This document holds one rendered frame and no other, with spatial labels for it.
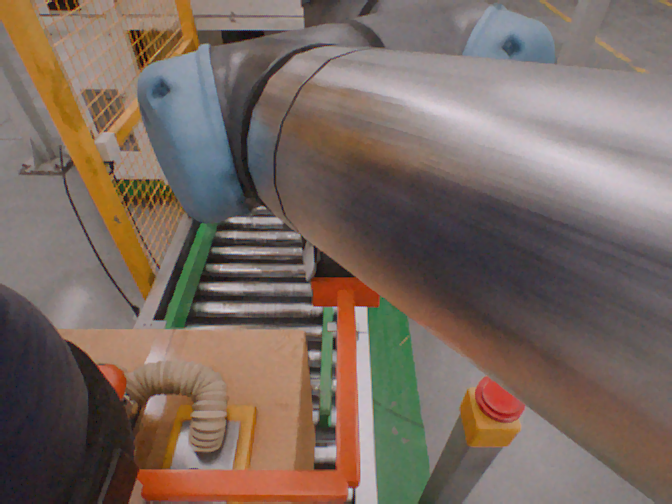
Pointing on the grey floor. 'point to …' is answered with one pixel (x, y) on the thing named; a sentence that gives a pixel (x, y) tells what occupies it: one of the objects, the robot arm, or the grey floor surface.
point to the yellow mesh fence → (88, 164)
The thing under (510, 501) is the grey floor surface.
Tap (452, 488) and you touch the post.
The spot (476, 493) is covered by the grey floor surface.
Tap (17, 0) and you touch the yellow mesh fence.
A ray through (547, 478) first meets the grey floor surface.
